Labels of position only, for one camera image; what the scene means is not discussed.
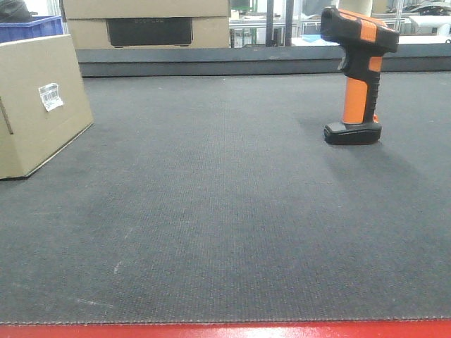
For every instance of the large cardboard box black print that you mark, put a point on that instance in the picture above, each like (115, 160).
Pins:
(207, 33)

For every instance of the white barcode label sticker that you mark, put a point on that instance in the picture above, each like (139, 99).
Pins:
(50, 97)

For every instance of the orange black barcode scanner gun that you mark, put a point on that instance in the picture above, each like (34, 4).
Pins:
(364, 40)

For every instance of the brown cardboard package box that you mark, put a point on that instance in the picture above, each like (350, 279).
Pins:
(31, 136)

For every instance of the dark grey table mat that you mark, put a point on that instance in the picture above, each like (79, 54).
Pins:
(216, 199)

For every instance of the dark grey raised table ledge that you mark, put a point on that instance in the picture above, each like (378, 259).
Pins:
(209, 62)

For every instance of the red table edge strip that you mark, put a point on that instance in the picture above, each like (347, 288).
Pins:
(379, 328)

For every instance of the upper stacked cardboard box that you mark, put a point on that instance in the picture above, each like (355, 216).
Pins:
(145, 9)

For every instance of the blue plastic crate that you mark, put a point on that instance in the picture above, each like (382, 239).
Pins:
(40, 26)

